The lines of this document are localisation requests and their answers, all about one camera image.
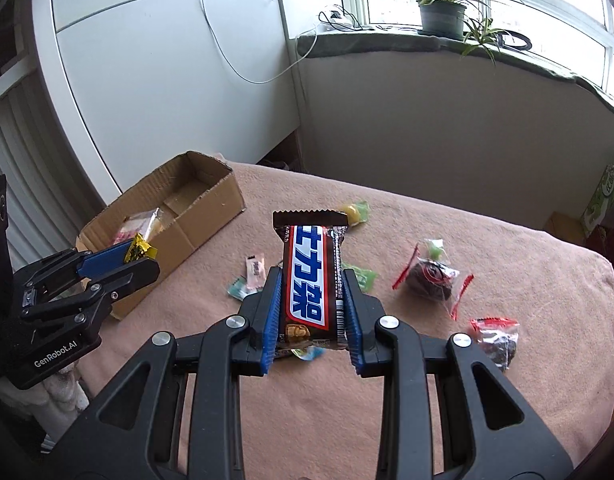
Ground green printed carton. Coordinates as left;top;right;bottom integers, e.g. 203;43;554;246
580;162;614;236

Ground white framed window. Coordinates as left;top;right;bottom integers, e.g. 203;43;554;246
317;0;614;111

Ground green wrapped candy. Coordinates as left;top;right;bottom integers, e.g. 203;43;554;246
343;262;379;293

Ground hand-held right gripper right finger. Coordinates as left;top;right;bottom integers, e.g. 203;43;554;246
341;267;573;480

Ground white cabinet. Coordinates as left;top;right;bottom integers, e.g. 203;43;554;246
32;0;303;206

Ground dark plum red clear wrapper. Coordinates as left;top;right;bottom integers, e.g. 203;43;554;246
392;242;475;321

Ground white slatted panel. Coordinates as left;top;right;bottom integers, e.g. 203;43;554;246
0;75;108;281

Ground small yellow candy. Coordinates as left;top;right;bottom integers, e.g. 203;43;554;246
123;236;154;264

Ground white cable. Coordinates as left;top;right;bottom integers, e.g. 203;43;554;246
201;0;320;85

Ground clear packet in box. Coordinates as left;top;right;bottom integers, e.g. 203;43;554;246
112;210;160;246

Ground dark snack red-edged packet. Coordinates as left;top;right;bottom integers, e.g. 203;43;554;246
470;316;520;373

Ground orange white egg snack packet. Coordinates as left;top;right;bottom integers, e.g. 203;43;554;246
274;344;329;362

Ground white charger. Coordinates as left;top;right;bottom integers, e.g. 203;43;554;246
318;5;358;28

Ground brown cardboard box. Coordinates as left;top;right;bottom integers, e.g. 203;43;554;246
76;150;247;321

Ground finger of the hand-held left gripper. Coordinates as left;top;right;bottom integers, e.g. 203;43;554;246
19;258;161;345
12;239;138;297

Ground pink blanket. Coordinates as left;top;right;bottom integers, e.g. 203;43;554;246
77;160;614;480

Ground brown chocolate bar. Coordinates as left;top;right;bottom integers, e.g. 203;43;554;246
272;208;350;353

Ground potted spider plant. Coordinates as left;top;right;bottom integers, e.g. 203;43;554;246
394;0;525;66

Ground white fuzzy cloth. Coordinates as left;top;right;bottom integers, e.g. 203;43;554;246
42;365;90;456

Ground small brown cardboard carton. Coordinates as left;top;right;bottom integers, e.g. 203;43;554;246
543;211;588;246

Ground yellow ball candy clear wrapper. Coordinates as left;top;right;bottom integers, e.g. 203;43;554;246
339;201;370;228

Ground green and white candy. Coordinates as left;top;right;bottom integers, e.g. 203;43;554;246
227;277;260;302

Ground small pink wrapped candy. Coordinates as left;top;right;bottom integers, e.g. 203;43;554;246
244;256;266;292

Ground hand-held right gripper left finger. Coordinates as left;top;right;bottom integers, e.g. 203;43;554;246
52;266;284;480

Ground black cable loop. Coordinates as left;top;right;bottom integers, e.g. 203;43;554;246
497;30;535;53

